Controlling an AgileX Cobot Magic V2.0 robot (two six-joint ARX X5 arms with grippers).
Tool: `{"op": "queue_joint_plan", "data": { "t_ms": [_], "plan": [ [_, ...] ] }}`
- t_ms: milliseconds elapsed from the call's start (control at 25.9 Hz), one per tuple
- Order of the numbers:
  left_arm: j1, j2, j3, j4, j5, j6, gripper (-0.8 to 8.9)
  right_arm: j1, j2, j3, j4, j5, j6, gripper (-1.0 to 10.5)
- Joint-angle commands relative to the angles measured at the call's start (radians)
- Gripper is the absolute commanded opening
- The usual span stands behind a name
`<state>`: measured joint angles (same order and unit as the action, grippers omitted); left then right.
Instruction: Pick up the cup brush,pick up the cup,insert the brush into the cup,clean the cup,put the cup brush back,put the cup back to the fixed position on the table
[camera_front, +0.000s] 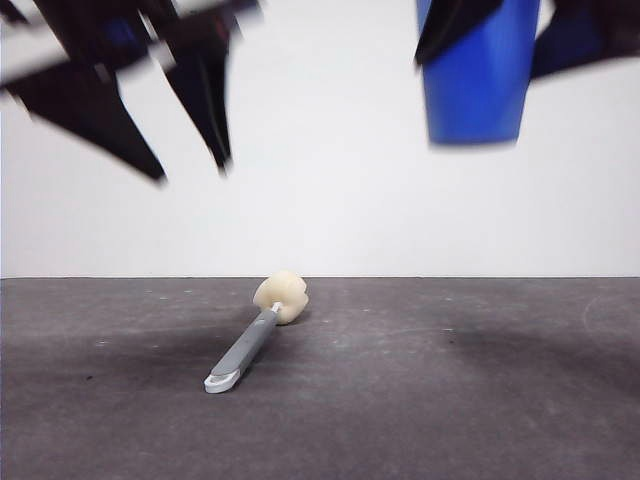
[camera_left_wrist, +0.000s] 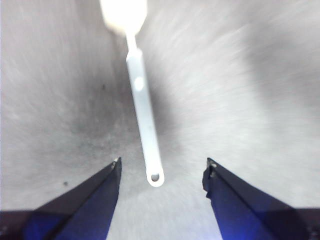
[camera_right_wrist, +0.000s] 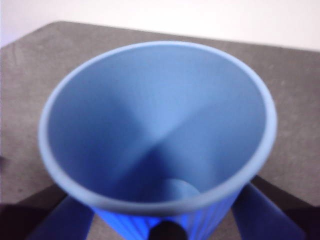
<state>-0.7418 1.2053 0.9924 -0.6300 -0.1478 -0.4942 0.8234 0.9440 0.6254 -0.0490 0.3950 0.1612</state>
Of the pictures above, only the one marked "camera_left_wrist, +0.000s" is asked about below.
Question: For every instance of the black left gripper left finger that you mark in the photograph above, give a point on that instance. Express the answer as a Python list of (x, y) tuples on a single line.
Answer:
[(82, 207)]

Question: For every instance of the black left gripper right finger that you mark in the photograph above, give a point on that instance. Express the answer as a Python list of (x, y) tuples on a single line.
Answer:
[(245, 212)]

